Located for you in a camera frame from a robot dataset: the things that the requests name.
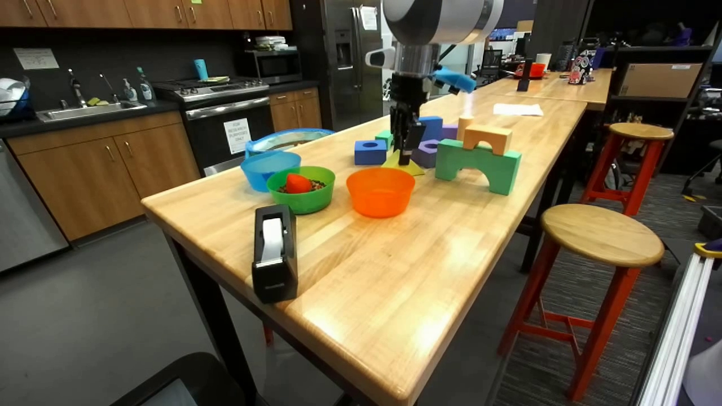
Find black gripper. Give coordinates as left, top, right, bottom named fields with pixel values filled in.
left=389, top=71, right=429, bottom=167

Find yellow foam triangle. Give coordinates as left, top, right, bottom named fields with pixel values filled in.
left=381, top=147, right=429, bottom=179

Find big green foam arch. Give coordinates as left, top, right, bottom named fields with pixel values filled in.
left=433, top=137, right=524, bottom=197

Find brown wooden block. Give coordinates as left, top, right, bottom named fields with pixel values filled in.
left=461, top=125, right=514, bottom=157

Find blue foam cube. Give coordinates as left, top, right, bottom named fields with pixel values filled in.
left=418, top=116, right=444, bottom=147

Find purple block with hole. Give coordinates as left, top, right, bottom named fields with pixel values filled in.
left=412, top=137, right=442, bottom=169

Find blue block with hole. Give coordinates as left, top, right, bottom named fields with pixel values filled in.
left=351, top=137, right=389, bottom=167

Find orange plastic bowl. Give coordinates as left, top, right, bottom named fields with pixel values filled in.
left=345, top=164, right=418, bottom=222

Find dark stainless fridge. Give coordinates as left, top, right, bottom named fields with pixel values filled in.
left=291, top=0, right=389, bottom=130

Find white paper sheet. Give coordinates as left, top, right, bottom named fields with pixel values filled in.
left=492, top=101, right=547, bottom=119

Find red toy fruit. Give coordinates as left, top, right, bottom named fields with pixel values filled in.
left=282, top=171, right=315, bottom=197

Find green plastic bowl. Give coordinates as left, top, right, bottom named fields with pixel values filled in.
left=265, top=164, right=338, bottom=216

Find black slim stand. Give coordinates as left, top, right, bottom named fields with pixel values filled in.
left=514, top=31, right=538, bottom=95

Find stainless microwave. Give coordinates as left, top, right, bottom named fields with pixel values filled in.
left=241, top=47, right=304, bottom=86

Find blue plastic bowl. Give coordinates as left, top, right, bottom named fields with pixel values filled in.
left=239, top=148, right=302, bottom=195

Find stacked dishes on microwave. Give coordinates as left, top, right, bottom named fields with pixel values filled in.
left=252, top=34, right=289, bottom=55

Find white notice on oven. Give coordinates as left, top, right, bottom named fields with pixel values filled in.
left=222, top=116, right=256, bottom=157

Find colourful small box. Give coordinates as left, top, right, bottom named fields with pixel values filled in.
left=567, top=50, right=599, bottom=89

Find black tape dispenser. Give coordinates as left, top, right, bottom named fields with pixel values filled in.
left=249, top=204, right=300, bottom=305

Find stainless black oven range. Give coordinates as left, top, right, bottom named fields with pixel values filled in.
left=153, top=77, right=278, bottom=179

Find wooden stool red legs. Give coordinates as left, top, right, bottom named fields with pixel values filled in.
left=497, top=201, right=667, bottom=401
left=583, top=119, right=676, bottom=218

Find black framed brown board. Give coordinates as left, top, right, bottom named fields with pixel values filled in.
left=605, top=43, right=717, bottom=104

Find clear soap bottle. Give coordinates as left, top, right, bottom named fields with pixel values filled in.
left=120, top=77, right=139, bottom=107
left=135, top=65, right=159, bottom=104

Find black chair back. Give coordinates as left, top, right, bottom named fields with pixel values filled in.
left=110, top=350, right=250, bottom=406

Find wooden sink base cabinet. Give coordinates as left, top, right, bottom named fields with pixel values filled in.
left=7, top=110, right=201, bottom=243

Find stainless kitchen sink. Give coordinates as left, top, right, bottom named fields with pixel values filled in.
left=34, top=99, right=152, bottom=125

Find kitchen faucet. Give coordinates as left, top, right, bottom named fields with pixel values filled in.
left=65, top=65, right=91, bottom=110

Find white-edged robot cart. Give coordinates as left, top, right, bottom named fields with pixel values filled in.
left=639, top=251, right=717, bottom=406

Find white rounded appliance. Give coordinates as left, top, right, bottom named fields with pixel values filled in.
left=0, top=74, right=31, bottom=122

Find black table frame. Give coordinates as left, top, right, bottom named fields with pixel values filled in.
left=161, top=99, right=595, bottom=406

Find wooden wall cabinets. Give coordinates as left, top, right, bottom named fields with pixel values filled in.
left=0, top=0, right=294, bottom=31

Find yellow black tool handle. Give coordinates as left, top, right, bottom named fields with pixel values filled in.
left=692, top=236, right=722, bottom=261

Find white wall plate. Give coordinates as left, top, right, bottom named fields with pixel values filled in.
left=11, top=45, right=62, bottom=72

